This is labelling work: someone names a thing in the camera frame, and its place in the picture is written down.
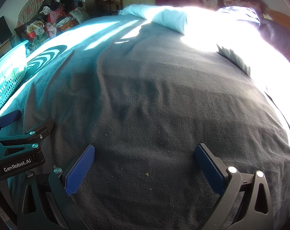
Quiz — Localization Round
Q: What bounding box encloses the wooden monitor stand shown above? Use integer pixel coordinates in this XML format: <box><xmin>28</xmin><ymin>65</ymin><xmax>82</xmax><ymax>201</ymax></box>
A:
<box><xmin>0</xmin><ymin>35</ymin><xmax>16</xmax><ymax>64</ymax></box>

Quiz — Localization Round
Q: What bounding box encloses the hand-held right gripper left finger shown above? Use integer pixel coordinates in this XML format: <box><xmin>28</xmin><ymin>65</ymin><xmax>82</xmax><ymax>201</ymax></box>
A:
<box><xmin>17</xmin><ymin>144</ymin><xmax>96</xmax><ymax>230</ymax></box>

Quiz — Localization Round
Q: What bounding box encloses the grey fleece blanket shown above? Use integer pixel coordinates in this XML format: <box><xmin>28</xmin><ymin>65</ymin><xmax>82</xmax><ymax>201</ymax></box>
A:
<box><xmin>0</xmin><ymin>14</ymin><xmax>290</xmax><ymax>230</ymax></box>

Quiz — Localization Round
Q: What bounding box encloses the wooden headboard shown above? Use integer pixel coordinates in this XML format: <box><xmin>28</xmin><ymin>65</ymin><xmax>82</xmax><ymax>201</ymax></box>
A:
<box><xmin>262</xmin><ymin>9</ymin><xmax>290</xmax><ymax>25</ymax></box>

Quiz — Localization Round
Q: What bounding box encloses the dark purple pillow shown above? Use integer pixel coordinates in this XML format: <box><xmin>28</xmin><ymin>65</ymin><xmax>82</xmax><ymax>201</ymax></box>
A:
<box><xmin>258</xmin><ymin>19</ymin><xmax>290</xmax><ymax>64</ymax></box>

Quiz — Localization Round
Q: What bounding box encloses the striped blue white pillow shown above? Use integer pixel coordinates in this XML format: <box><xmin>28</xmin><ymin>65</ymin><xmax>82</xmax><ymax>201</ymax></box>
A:
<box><xmin>217</xmin><ymin>6</ymin><xmax>261</xmax><ymax>26</ymax></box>

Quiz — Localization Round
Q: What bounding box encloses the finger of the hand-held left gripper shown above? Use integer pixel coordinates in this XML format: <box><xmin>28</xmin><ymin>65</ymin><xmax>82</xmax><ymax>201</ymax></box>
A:
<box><xmin>0</xmin><ymin>118</ymin><xmax>55</xmax><ymax>164</ymax></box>
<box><xmin>0</xmin><ymin>109</ymin><xmax>21</xmax><ymax>138</ymax></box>

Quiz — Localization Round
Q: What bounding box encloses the black flat screen monitor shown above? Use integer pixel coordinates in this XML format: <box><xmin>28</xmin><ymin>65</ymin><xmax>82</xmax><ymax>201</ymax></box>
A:
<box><xmin>0</xmin><ymin>16</ymin><xmax>13</xmax><ymax>53</ymax></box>

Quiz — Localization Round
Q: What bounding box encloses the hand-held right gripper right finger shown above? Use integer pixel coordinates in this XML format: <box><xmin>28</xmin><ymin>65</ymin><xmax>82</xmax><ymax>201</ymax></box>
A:
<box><xmin>194</xmin><ymin>143</ymin><xmax>275</xmax><ymax>230</ymax></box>

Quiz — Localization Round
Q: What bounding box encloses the light blue pillow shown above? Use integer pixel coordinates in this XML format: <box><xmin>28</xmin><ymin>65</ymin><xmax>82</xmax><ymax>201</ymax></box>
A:
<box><xmin>118</xmin><ymin>4</ymin><xmax>189</xmax><ymax>35</ymax></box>

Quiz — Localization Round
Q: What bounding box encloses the white laundry basket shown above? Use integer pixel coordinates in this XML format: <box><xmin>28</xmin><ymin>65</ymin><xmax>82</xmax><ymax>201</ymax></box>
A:
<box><xmin>0</xmin><ymin>39</ymin><xmax>28</xmax><ymax>113</ymax></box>

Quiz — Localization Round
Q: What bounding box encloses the pile of clothes and bags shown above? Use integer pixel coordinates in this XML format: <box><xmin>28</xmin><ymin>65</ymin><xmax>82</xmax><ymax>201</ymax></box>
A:
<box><xmin>16</xmin><ymin>0</ymin><xmax>91</xmax><ymax>42</ymax></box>

